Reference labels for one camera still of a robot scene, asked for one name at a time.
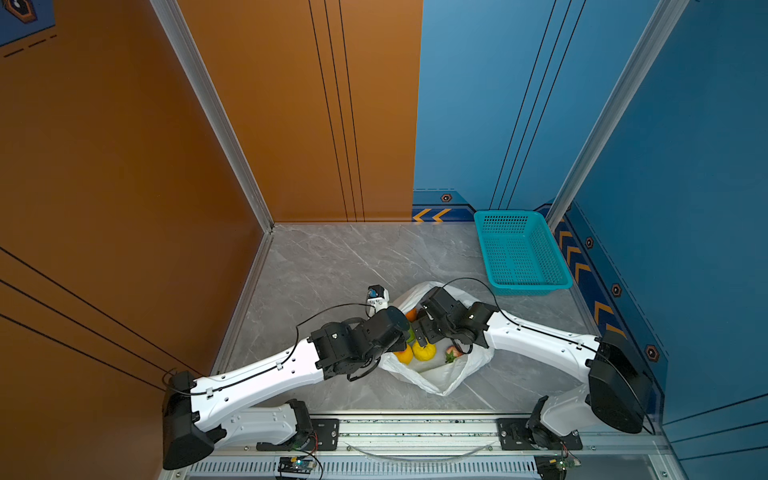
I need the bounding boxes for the right green circuit board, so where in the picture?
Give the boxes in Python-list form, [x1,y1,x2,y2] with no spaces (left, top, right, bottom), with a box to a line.
[534,456,581,480]

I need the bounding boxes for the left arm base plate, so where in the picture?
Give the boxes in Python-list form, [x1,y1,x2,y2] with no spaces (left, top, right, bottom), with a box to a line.
[256,418,340,453]

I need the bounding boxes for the green circuit board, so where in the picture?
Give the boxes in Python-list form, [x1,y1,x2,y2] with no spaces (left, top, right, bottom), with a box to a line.
[534,456,581,480]
[276,456,320,480]

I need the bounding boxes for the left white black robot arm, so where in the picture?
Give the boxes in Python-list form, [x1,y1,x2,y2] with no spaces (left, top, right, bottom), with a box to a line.
[162,306,411,471]

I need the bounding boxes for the yellow lemon fruit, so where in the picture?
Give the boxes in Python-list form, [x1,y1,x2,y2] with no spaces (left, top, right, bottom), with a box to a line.
[412,342,437,362]

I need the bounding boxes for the right aluminium corner post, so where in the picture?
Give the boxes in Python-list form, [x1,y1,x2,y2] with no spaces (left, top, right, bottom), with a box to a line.
[546,0,689,233]

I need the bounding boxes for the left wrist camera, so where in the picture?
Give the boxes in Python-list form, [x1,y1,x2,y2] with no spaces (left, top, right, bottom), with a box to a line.
[365,285,389,317]

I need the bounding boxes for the left aluminium corner post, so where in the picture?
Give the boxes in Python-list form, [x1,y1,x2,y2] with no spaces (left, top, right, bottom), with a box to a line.
[150,0,274,234]

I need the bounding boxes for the left green circuit board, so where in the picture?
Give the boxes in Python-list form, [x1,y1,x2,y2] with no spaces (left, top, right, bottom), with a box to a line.
[276,456,320,480]

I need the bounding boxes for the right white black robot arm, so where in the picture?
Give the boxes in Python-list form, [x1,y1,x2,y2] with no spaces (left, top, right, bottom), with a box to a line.
[413,286,655,449]

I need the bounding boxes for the aluminium front rail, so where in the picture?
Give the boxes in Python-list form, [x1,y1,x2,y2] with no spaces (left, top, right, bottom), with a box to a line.
[159,411,686,479]

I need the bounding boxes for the white plastic bag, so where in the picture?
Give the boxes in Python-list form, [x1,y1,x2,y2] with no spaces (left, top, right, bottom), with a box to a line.
[379,281,495,397]

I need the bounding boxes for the teal plastic basket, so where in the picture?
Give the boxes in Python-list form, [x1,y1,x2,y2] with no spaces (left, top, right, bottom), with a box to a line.
[474,210,573,296]

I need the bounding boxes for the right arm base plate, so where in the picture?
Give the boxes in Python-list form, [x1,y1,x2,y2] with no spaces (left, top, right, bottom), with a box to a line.
[496,417,583,452]

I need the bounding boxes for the yellow red mango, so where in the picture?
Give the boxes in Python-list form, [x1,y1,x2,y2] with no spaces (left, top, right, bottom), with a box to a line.
[394,345,414,365]

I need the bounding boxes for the aluminium corner post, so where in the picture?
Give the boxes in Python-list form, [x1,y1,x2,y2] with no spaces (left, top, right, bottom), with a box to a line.
[150,0,274,234]
[546,0,689,233]

